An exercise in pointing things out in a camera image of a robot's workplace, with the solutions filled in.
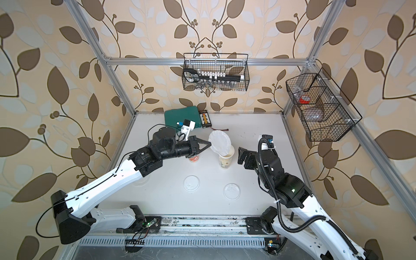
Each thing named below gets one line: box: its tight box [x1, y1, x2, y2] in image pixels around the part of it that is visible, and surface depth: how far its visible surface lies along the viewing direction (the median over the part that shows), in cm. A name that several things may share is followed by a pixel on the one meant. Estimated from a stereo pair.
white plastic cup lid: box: [223, 183, 242, 201], surface depth 85 cm
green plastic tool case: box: [164, 105, 203, 132], surface depth 120 cm
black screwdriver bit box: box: [198, 109, 212, 129], surface depth 121 cm
